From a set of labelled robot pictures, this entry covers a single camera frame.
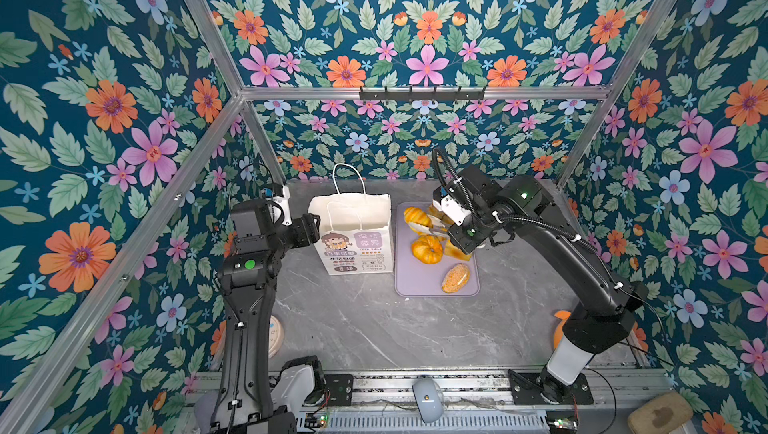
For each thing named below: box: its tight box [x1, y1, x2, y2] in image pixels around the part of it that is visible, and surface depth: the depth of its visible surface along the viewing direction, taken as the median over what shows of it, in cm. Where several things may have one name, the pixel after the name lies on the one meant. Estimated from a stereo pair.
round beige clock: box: [268, 315, 285, 359], surface depth 81 cm
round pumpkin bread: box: [411, 234, 443, 265], surface depth 98 cm
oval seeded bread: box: [442, 263, 470, 294], surface depth 90 cm
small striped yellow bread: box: [403, 206, 433, 236], surface depth 79 cm
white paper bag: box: [308, 193, 394, 276], surface depth 84 cm
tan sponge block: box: [627, 392, 694, 434], surface depth 69 cm
